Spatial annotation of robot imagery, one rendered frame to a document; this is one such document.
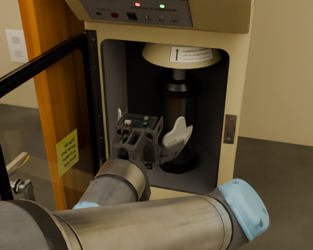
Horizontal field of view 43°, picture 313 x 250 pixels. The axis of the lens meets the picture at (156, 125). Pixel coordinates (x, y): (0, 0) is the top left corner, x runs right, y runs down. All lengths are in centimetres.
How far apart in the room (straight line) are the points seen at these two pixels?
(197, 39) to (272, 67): 50
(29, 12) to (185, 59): 30
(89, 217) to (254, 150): 99
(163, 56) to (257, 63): 47
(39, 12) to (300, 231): 74
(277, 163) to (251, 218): 73
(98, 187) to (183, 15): 32
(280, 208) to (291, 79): 40
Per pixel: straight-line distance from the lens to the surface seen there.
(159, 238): 34
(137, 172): 60
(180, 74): 90
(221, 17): 68
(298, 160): 124
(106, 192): 55
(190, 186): 96
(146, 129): 65
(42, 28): 78
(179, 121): 72
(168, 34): 77
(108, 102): 88
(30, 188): 69
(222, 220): 45
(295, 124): 132
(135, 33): 79
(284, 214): 105
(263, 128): 132
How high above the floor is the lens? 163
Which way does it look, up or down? 31 degrees down
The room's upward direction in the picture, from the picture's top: straight up
